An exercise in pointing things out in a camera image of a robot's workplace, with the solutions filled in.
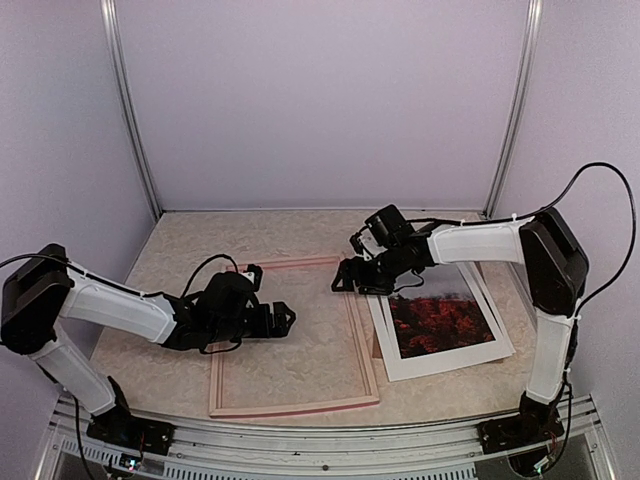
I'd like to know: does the aluminium corner post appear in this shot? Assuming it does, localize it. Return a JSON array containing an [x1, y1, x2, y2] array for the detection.
[[482, 0, 544, 219], [100, 0, 164, 222]]

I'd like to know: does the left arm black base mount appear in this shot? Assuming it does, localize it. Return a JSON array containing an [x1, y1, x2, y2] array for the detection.
[[87, 410, 175, 456]]

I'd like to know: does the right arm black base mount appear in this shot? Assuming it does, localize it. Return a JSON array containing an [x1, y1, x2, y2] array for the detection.
[[477, 414, 565, 455]]

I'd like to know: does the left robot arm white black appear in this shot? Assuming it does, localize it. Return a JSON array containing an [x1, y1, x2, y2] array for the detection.
[[1, 244, 296, 445]]

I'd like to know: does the landscape photo print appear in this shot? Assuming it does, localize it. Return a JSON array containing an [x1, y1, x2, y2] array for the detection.
[[367, 269, 512, 384]]

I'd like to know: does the lower photo print white border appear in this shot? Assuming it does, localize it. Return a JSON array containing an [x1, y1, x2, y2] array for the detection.
[[367, 262, 516, 361]]

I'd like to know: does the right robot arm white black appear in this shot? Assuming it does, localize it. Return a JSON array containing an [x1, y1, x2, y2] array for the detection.
[[331, 205, 589, 444]]

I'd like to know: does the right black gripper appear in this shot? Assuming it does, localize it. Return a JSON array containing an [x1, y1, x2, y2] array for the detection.
[[331, 245, 406, 295]]

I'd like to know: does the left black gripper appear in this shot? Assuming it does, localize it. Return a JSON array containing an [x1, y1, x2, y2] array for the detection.
[[210, 301, 296, 344]]

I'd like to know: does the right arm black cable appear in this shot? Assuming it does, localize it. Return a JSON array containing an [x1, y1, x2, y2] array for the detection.
[[509, 160, 639, 321]]

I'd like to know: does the front aluminium rail base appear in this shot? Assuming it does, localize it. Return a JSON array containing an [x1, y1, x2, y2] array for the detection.
[[32, 394, 620, 479]]

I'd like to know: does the wooden picture frame pink edge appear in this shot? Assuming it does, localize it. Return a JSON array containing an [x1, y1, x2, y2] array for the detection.
[[209, 255, 379, 419]]

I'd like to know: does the right aluminium corner post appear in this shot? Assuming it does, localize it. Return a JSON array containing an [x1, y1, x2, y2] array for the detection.
[[482, 0, 544, 219]]

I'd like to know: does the left aluminium corner post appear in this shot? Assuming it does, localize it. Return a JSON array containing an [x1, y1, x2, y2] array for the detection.
[[100, 0, 164, 222]]

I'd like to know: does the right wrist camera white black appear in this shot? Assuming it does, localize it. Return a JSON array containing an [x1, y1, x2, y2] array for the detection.
[[349, 204, 416, 258]]

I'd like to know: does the brown cardboard backing board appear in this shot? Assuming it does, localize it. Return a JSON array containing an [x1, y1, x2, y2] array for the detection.
[[368, 263, 495, 362]]

